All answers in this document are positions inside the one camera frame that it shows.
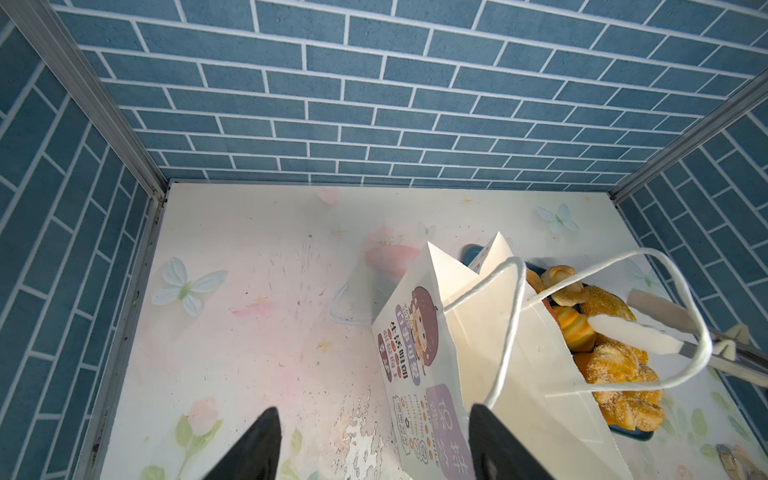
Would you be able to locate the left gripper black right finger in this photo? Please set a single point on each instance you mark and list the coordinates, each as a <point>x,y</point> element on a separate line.
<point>496,452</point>

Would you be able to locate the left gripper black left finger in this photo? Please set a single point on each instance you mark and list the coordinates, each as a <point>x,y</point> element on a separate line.
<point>255,455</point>

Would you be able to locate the white paper bag with pattern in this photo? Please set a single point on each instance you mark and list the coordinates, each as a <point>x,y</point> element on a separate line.
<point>451,336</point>

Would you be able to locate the reddish-brown croissant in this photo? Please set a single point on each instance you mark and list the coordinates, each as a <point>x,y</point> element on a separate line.
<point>538,286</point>

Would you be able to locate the metal tongs white tips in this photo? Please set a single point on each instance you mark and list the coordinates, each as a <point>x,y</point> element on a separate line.
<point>672,331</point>

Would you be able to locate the sesame oval bread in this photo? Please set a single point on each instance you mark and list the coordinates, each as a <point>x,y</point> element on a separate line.
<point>601,301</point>

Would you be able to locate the teal rectangular tray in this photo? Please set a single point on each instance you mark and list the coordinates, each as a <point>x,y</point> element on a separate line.
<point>467,256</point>

